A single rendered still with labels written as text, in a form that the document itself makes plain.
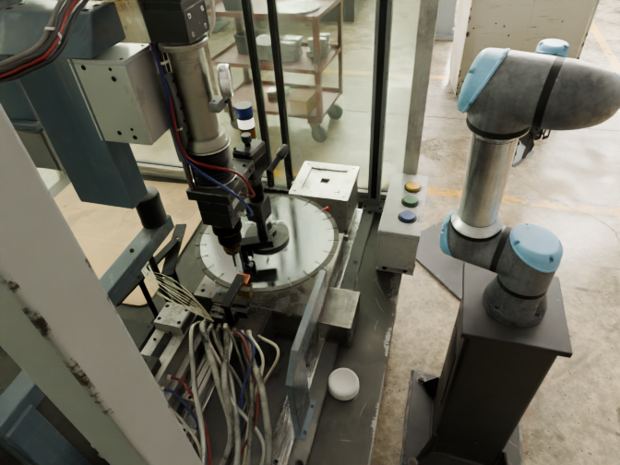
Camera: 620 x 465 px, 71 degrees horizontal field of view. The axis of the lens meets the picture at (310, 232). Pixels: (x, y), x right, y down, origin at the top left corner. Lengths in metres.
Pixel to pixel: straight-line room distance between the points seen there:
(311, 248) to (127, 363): 0.81
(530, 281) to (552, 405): 0.98
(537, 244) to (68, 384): 0.99
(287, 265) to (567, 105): 0.62
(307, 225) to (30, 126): 0.61
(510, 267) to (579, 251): 1.60
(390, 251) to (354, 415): 0.44
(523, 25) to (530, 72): 3.18
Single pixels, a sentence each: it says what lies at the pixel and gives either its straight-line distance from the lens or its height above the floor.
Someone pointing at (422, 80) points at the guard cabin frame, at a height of 1.18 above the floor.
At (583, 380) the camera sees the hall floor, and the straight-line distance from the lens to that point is 2.15.
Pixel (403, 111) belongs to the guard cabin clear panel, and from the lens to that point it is 1.32.
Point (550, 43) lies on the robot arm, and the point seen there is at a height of 1.26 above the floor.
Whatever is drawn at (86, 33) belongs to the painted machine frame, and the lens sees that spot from 0.67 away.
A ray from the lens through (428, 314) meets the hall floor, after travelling 2.14.
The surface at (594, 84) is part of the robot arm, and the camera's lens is 0.83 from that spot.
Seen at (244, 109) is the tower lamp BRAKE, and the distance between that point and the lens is 1.20.
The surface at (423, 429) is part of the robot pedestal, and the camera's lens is 1.83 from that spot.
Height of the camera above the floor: 1.66
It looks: 42 degrees down
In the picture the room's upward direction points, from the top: 4 degrees counter-clockwise
